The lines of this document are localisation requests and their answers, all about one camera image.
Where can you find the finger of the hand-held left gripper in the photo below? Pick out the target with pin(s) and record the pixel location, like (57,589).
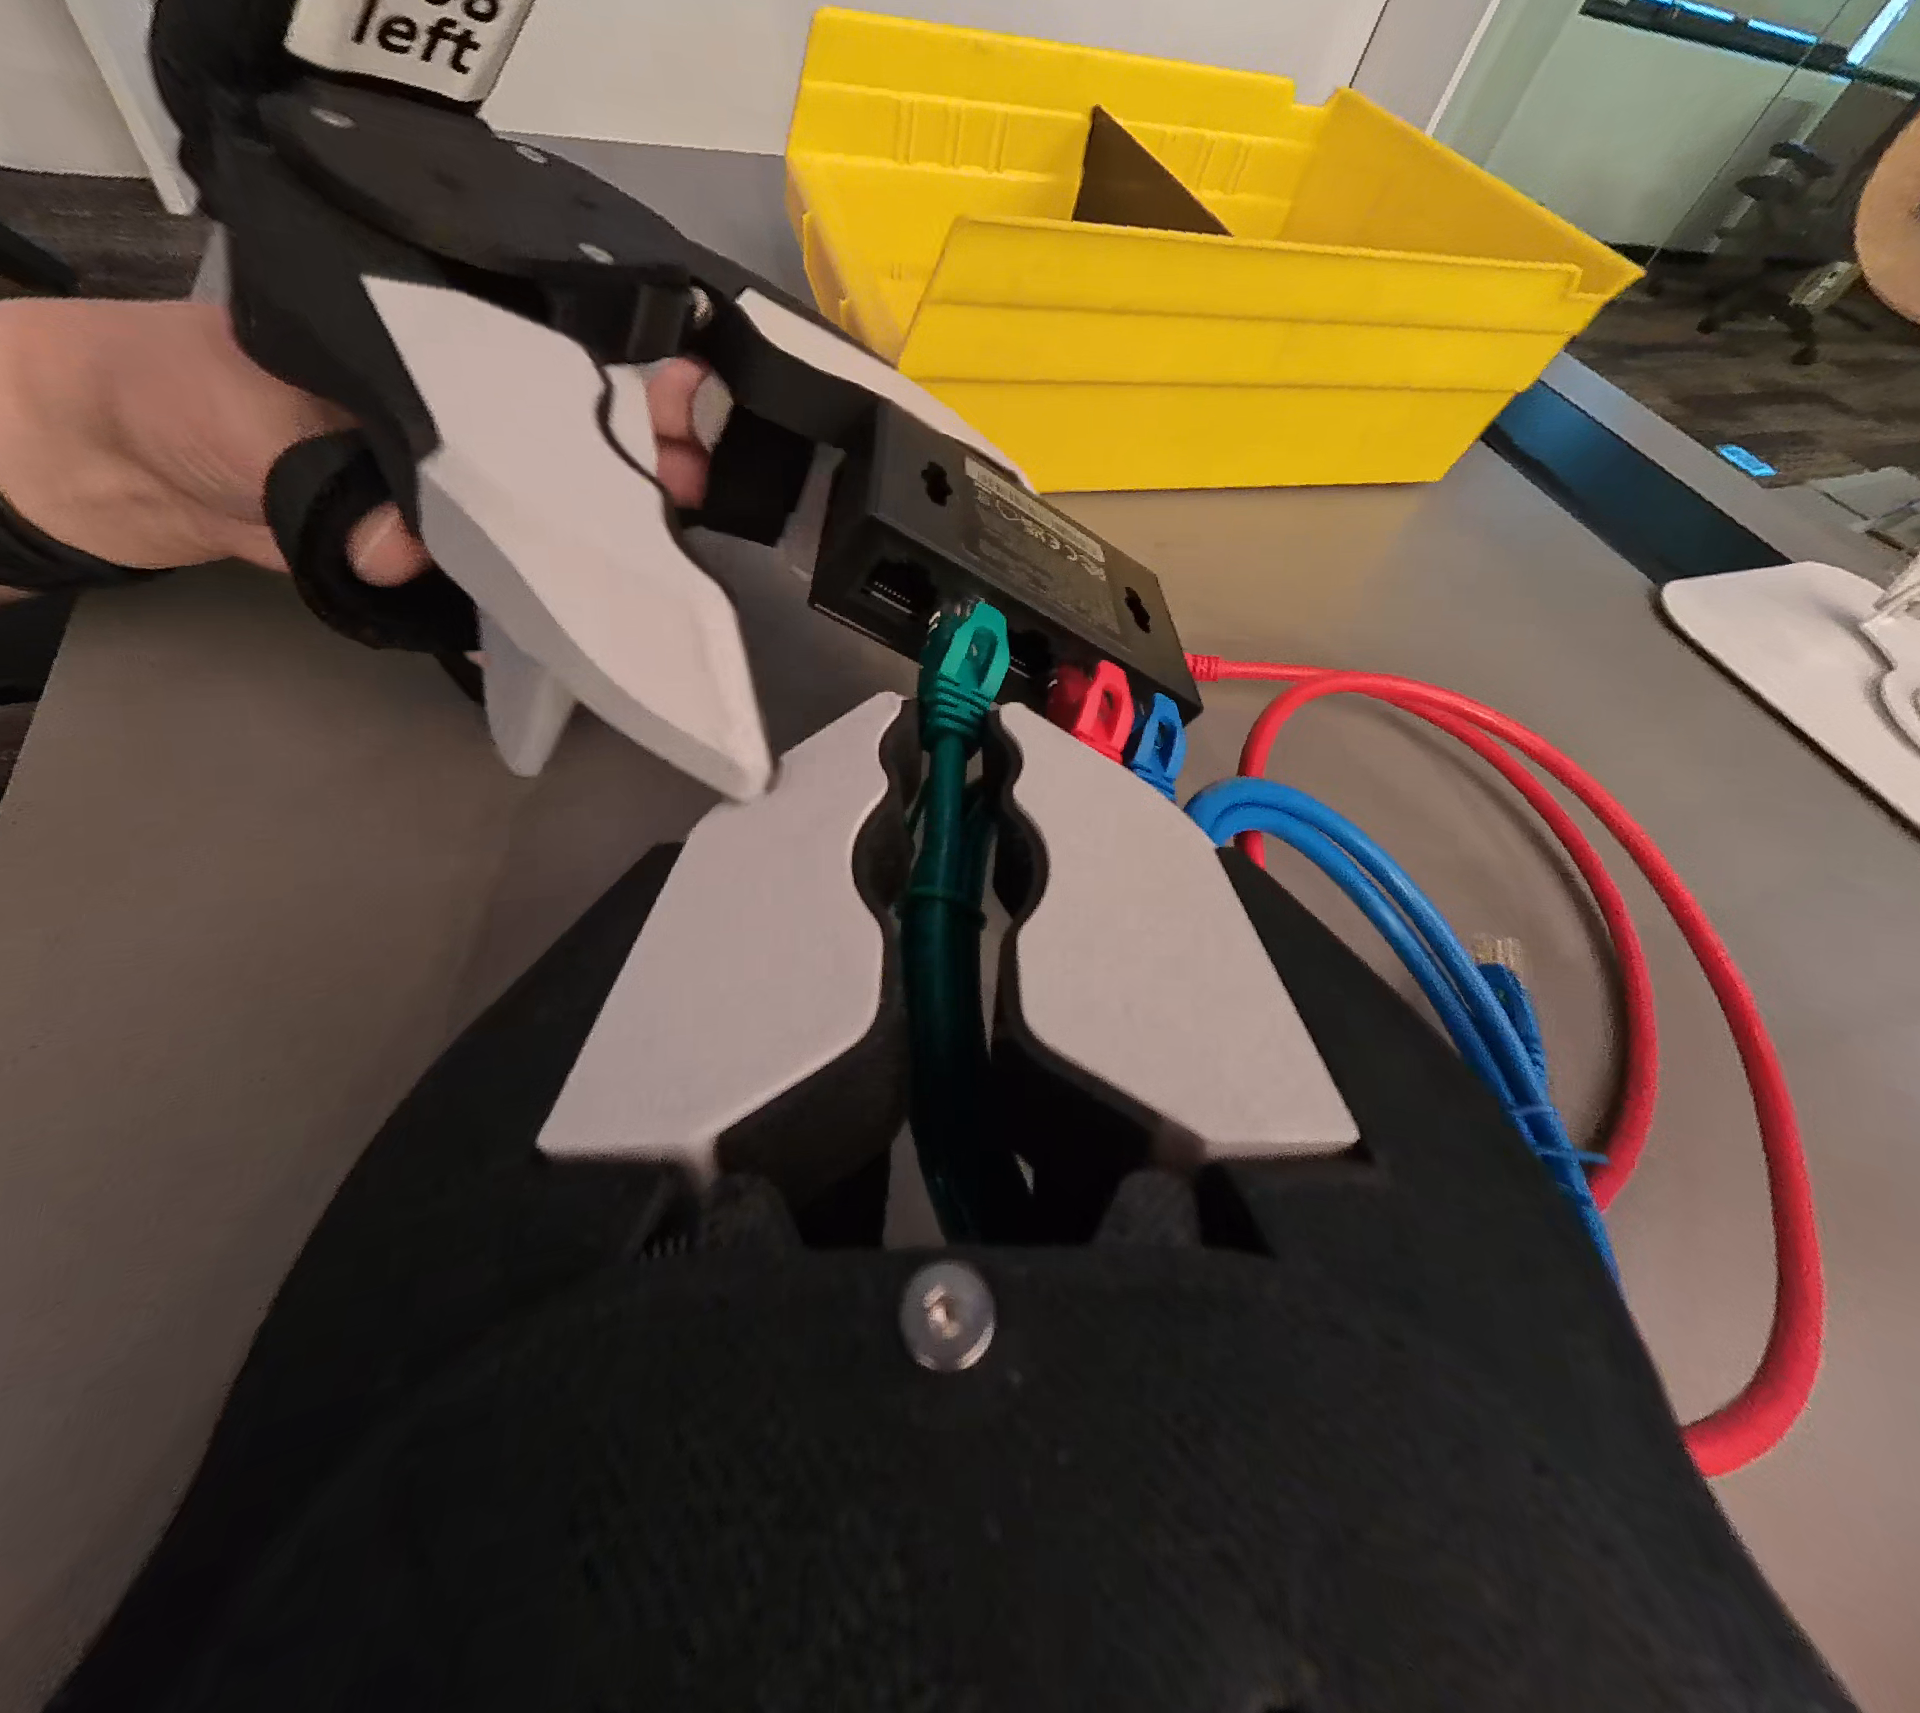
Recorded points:
(858,377)
(554,516)

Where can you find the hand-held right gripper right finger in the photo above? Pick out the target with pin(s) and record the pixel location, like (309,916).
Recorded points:
(1186,992)

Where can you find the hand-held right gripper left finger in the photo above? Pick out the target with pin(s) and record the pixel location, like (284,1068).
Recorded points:
(723,992)

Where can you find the black ethernet port box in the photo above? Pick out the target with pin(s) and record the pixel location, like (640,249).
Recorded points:
(1019,556)

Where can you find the yellow plastic bin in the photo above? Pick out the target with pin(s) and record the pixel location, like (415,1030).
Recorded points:
(1200,347)

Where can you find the person's left hand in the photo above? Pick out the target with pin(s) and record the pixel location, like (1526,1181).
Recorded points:
(152,436)

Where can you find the black office chair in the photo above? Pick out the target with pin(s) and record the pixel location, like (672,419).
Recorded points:
(1787,245)

